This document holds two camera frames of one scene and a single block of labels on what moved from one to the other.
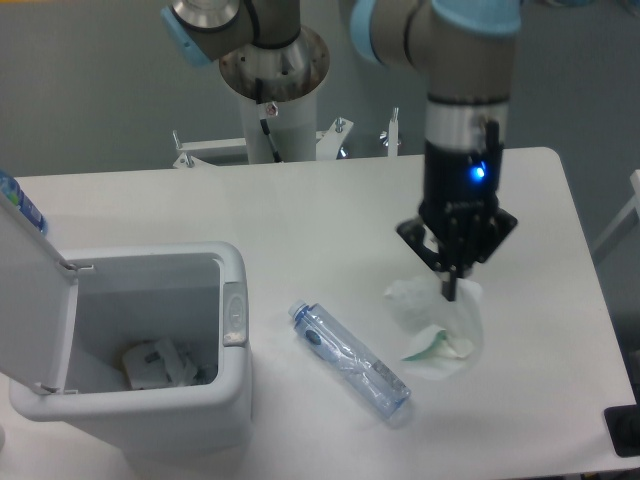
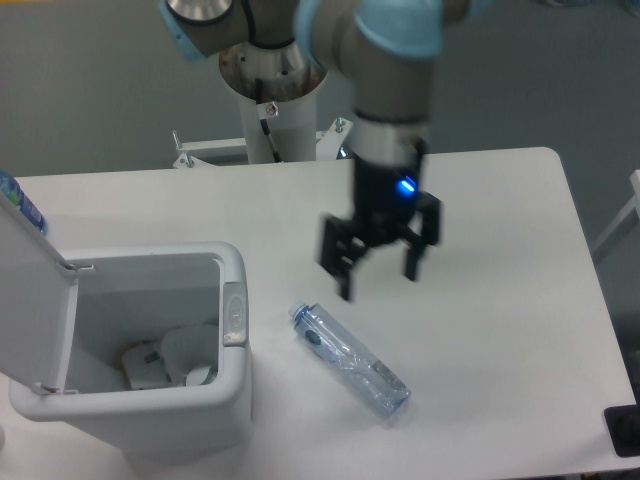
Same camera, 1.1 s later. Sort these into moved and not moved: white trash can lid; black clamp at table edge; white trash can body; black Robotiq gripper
Moved: black Robotiq gripper
Not moved: white trash can body; white trash can lid; black clamp at table edge
